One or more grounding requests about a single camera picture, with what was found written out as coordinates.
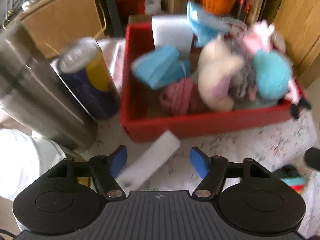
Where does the purple knitted cloth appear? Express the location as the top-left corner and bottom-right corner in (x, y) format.
(229, 33), (257, 102)

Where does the cream plush toy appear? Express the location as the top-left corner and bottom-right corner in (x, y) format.
(197, 34), (244, 112)

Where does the white foam block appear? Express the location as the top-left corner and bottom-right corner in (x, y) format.
(151, 15), (194, 59)
(116, 130), (181, 195)

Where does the yellow cable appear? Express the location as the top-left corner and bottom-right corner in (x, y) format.
(44, 0), (107, 55)

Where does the steel thermos flask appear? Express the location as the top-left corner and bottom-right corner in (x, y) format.
(1, 22), (98, 150)

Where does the clear glass jar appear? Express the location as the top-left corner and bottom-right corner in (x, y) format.
(1, 128), (66, 201)

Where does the dark wooden stool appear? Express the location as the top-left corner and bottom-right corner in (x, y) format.
(129, 15), (152, 25)

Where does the wooden TV cabinet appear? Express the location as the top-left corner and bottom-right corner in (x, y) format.
(14, 0), (107, 59)

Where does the pink knitted yarn item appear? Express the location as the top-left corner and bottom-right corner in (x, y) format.
(159, 77), (194, 116)

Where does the wooden cupboard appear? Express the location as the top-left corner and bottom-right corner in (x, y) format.
(263, 0), (319, 88)

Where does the blue yellow drink can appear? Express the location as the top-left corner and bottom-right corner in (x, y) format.
(57, 37), (120, 120)

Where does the pink pig plush toy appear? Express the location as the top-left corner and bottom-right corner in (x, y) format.
(242, 20), (311, 120)

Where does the black metal shelf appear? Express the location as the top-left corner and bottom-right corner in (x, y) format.
(100, 0), (251, 38)

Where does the red cardboard box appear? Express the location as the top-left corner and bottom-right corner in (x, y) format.
(120, 22), (291, 142)

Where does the blue face mask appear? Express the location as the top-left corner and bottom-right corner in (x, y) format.
(131, 45), (191, 90)

